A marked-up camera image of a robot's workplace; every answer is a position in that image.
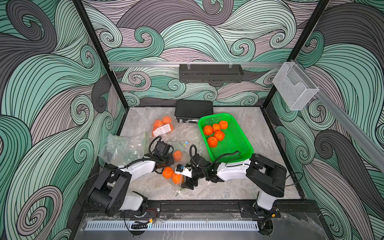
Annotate orange bag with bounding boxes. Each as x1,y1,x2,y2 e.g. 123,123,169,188
172,173,185,185
173,151,183,162
162,167,174,180

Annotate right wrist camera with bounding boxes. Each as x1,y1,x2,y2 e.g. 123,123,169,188
175,164,193,178

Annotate green plastic basket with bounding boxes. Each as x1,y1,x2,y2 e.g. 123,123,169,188
198,113,254,163

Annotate aluminium wall rail back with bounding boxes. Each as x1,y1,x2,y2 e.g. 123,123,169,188
108,61,283,69

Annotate clear acrylic wall holder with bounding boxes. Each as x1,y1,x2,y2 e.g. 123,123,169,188
273,62,319,111

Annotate green printed zip-top bag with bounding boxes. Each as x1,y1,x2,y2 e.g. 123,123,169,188
98,134,148,167

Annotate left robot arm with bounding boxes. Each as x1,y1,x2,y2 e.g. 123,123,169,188
85,136,175,217

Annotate white slotted cable duct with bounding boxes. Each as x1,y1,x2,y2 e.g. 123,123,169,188
85,220,259,232

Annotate orange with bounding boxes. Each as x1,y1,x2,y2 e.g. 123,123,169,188
219,121,229,130
214,130,225,142

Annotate black flat box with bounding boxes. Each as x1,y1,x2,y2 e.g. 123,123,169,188
175,100,214,124

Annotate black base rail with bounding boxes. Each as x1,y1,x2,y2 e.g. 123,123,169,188
80,199,319,219

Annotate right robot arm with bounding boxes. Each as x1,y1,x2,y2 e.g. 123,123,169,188
176,145,287,219

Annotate clear bag of oranges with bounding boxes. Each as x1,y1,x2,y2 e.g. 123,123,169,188
150,115,190,146

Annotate aluminium wall rail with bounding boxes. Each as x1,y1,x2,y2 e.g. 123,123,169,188
108,61,283,69
291,60,384,172

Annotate black wall shelf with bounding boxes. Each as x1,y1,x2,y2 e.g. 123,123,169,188
179,65,244,85

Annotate aluminium wall rail right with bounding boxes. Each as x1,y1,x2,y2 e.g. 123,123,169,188
291,60,384,172

